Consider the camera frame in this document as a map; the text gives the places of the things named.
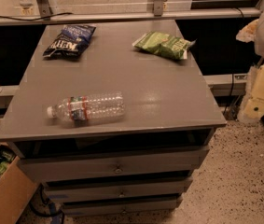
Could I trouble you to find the green chip bag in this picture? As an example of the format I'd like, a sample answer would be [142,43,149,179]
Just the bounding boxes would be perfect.
[132,32,195,61]

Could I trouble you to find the cardboard box with snacks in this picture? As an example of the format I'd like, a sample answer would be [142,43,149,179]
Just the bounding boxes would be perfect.
[0,143,37,224]

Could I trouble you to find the clear plastic water bottle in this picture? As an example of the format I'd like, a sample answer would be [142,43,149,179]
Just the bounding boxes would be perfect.
[47,92,124,121]

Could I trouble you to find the top grey drawer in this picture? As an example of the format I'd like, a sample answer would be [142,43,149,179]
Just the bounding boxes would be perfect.
[18,146,209,182]

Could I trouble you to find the dark blue kettle chip bag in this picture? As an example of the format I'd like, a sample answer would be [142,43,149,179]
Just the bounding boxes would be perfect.
[43,25,96,59]

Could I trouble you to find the grey metal rail frame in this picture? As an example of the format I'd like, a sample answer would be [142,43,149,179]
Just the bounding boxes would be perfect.
[0,0,264,25]

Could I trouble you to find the grey drawer cabinet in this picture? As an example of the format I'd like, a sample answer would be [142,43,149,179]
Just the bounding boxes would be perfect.
[0,21,226,210]

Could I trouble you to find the bottom grey drawer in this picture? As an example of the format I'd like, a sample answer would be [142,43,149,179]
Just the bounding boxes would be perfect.
[63,195,182,217]

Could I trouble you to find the black cable on rail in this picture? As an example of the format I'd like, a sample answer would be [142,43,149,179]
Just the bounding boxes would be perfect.
[0,11,74,21]

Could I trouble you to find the middle grey drawer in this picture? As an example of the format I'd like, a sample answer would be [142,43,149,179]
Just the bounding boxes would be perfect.
[45,176,192,203]

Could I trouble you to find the grey drawer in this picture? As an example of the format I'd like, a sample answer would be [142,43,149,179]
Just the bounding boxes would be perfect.
[18,146,209,182]
[63,195,182,217]
[45,176,192,203]

